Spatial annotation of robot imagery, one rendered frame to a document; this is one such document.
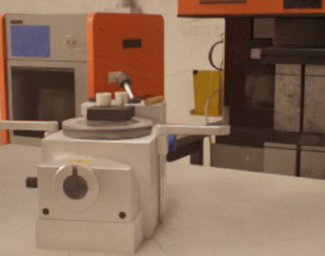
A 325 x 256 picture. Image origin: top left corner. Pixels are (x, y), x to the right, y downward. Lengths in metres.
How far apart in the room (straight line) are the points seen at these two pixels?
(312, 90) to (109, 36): 0.80
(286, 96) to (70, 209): 0.79
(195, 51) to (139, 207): 3.03
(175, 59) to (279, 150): 2.41
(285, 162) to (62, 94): 0.84
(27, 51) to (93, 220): 1.45
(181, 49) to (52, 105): 1.79
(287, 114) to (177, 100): 2.41
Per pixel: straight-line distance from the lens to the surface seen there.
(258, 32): 2.23
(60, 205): 0.55
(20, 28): 1.98
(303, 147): 1.26
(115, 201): 0.54
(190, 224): 0.63
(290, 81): 1.26
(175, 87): 3.65
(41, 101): 1.95
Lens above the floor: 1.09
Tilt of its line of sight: 9 degrees down
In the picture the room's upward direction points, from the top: straight up
